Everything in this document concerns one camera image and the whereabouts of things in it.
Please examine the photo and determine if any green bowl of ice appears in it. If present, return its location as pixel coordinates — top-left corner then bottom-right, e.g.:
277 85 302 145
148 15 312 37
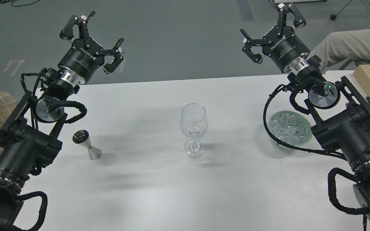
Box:
268 111 313 147

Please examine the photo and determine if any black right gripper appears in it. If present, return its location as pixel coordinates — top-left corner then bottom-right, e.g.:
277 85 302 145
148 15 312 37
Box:
240 0 310 73

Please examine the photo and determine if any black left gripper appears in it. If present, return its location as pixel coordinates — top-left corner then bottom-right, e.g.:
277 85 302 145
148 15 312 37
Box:
57 11 125 86

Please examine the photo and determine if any steel cocktail jigger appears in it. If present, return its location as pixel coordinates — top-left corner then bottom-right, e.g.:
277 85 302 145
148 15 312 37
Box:
72 130 102 160

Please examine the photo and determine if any clear wine glass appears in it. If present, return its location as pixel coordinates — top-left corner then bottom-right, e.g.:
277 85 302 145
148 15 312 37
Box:
180 103 207 158

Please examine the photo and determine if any seated person in beige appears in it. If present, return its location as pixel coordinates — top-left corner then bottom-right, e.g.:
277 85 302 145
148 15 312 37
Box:
308 29 370 71

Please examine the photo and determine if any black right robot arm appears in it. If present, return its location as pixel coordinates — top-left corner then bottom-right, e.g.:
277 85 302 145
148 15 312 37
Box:
240 0 370 229

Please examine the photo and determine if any black floor cable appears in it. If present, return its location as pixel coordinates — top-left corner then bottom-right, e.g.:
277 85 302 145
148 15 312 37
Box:
0 0 41 14

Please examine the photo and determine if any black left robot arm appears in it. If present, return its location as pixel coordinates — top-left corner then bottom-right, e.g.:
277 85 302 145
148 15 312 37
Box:
0 11 124 231

